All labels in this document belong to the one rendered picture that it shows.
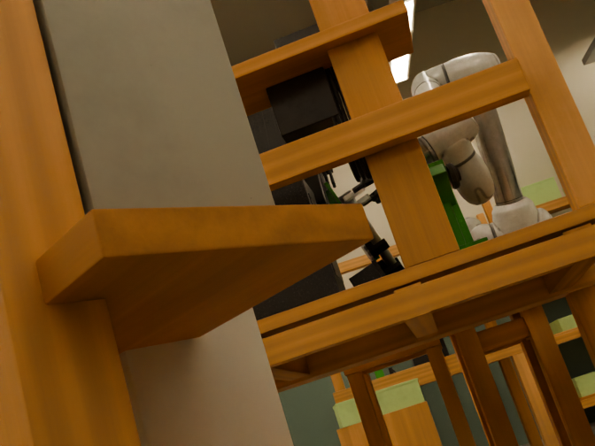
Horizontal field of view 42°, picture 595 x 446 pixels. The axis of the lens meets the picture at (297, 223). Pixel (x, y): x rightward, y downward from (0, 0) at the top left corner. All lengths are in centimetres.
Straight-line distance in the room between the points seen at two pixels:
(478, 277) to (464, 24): 714
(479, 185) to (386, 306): 63
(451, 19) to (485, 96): 699
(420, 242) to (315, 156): 34
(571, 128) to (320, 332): 78
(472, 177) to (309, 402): 564
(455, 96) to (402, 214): 32
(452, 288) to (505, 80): 52
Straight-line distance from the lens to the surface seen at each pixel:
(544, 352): 279
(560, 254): 193
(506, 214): 289
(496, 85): 199
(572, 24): 911
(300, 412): 782
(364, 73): 207
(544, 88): 204
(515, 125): 851
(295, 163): 197
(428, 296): 191
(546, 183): 774
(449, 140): 232
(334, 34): 209
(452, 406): 267
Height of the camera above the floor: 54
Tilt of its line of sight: 16 degrees up
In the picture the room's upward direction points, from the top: 18 degrees counter-clockwise
